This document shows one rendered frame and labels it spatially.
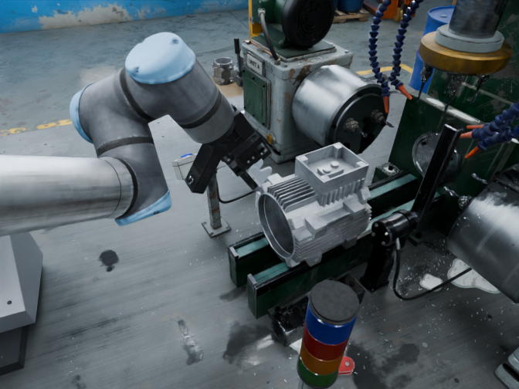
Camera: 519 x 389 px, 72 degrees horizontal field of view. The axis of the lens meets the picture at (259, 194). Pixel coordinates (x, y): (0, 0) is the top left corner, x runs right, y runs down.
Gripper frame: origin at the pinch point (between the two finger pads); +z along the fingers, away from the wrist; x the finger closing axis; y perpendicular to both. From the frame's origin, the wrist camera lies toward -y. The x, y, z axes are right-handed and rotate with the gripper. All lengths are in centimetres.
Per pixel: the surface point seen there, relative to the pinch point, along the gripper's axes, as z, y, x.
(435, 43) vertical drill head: -0.3, 49.2, -3.1
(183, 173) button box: -2.7, -10.7, 17.0
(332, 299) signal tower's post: -16.1, -1.6, -35.8
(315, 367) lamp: -6.4, -9.8, -37.7
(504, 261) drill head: 19, 26, -39
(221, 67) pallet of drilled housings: 117, 49, 244
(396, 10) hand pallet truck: 298, 330, 346
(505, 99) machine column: 26, 63, -10
